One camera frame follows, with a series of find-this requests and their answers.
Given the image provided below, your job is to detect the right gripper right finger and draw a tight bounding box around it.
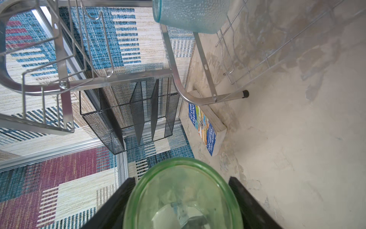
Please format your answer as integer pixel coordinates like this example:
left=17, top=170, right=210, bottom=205
left=228, top=177, right=282, bottom=229

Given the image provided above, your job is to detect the blue treehouse book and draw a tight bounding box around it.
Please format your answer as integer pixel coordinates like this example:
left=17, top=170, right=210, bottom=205
left=188, top=103, right=227, bottom=156

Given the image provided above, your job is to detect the black mesh shelf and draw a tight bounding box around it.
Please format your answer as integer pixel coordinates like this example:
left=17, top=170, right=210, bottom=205
left=79, top=77, right=180, bottom=155

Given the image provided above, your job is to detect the silver metal dish rack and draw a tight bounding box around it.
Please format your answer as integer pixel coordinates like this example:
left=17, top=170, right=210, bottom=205
left=0, top=0, right=366, bottom=135

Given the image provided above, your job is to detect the green cup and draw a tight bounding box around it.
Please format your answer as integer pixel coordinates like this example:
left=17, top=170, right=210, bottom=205
left=123, top=157, right=244, bottom=229

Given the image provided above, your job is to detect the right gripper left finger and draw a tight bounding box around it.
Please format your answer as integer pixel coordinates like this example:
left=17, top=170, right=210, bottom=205
left=82, top=177, right=136, bottom=229

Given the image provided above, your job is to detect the teal cup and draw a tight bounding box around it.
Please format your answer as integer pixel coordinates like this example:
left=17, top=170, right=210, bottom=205
left=152, top=0, right=230, bottom=34

